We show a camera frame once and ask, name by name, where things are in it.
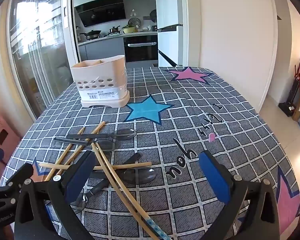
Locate dark translucent plastic spoon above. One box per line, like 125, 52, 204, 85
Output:
91, 167, 157, 184
70, 153, 142, 214
54, 137, 117, 152
66, 129, 137, 140

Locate sliding glass door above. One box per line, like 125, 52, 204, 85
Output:
5, 0, 77, 120

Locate grey kitchen counter cabinets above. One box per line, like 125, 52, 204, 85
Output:
77, 31, 158, 63

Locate black wok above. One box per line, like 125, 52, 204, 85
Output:
79, 30, 102, 40

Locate black built-in oven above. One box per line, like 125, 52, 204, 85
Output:
123, 35, 158, 63

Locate blue-patterned bamboo chopstick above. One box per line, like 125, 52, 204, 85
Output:
95, 141, 172, 240

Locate grey checked star tablecloth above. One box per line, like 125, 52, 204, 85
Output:
0, 66, 300, 240

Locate black floor stand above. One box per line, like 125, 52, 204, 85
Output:
279, 80, 300, 117

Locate beige plastic utensil holder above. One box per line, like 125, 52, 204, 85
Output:
70, 54, 130, 108

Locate black range hood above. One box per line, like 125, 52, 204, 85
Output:
74, 2, 127, 28

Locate white refrigerator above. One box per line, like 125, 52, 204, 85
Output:
154, 0, 188, 68

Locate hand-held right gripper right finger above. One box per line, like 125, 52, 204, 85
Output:
199, 151, 288, 240

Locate pink plastic stool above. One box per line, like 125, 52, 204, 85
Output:
0, 111, 20, 188

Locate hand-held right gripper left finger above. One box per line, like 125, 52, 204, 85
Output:
14, 151, 98, 240

